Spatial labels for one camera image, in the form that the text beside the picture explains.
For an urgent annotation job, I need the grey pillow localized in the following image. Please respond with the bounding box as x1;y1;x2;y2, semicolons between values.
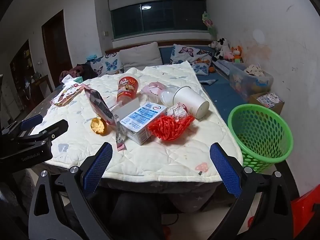
119;42;163;68

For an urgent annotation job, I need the black white cow plush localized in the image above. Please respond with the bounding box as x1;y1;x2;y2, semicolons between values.
209;38;232;60

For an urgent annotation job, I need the red white crumpled wrapper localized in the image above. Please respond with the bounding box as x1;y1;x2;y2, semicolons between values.
166;102;189;122

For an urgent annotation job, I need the large butterfly print pillow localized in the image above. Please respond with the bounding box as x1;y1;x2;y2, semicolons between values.
170;44;216;76

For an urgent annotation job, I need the white blue milk carton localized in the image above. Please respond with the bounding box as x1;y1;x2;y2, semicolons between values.
119;102;167;146

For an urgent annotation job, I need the black curved bar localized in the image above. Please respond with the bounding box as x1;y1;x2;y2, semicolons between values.
285;159;300;198

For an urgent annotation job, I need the green tissue pack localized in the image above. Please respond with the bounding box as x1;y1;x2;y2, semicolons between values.
61;76;83;87

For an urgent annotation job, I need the orange fruit peel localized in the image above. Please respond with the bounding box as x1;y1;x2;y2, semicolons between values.
90;117;108;135

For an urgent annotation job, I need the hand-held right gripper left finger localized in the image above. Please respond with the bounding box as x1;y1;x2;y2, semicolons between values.
28;142;113;240

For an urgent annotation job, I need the red plastic stool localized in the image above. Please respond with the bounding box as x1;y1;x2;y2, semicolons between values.
240;184;320;240

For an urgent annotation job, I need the wooden chair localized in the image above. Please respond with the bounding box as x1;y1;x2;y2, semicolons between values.
30;75;54;100

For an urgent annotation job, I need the orange fox plush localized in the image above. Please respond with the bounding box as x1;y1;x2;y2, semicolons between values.
230;45;243;63

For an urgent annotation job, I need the small butterfly print pillow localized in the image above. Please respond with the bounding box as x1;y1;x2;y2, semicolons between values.
86;56;124;77

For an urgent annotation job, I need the white quilted blanket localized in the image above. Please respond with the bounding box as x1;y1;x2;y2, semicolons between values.
25;60;243;182

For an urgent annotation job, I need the red instant noodle cup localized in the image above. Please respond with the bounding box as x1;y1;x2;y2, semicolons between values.
116;74;139;104

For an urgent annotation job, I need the flower wall decoration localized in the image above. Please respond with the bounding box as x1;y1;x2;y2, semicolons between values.
202;11;218;37

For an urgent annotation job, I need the clear pink wrapper strip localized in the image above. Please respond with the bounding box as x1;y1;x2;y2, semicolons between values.
114;114;125;152

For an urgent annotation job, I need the green plastic basket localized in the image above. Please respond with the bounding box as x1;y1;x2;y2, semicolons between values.
228;104;293;173

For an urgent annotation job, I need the white patterned cloth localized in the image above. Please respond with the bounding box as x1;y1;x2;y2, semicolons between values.
244;64;266;78

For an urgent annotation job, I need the dark wooden shelf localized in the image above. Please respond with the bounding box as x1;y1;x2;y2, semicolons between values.
10;39;35;110

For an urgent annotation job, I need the dark window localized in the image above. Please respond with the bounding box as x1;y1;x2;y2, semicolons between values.
111;0;209;40

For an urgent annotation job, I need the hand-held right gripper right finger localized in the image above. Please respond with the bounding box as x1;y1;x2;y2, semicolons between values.
209;142;293;240

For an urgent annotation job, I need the clear plastic storage box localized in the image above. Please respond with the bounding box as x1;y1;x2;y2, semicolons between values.
215;59;274;100

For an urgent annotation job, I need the dark pink snack bag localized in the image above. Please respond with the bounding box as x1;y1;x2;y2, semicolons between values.
84;86;118;127

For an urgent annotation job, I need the red mesh net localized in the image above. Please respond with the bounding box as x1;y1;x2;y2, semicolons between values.
147;113;195;142

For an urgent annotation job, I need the cardboard box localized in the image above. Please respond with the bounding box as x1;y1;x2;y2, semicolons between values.
249;92;285;115

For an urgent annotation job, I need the wooden bed frame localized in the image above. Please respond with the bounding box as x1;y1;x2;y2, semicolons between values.
105;39;213;55

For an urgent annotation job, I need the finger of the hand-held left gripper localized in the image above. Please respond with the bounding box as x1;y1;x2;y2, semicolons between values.
7;114;43;135
25;119;69;143

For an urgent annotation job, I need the dark clothes pile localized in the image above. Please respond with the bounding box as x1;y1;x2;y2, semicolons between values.
59;64;97;83

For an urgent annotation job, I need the long patterned box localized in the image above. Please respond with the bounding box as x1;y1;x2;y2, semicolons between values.
212;60;232;77

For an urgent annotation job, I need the white paper cup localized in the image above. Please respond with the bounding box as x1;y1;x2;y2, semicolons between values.
173;86;210;119

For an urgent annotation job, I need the blue mattress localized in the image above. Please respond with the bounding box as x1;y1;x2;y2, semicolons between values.
159;45;250;110

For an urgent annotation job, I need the person's dark pants leg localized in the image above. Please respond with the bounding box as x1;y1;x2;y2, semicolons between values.
110;192;175;240

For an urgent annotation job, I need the brown wooden door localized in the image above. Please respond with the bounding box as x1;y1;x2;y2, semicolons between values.
41;9;73;87

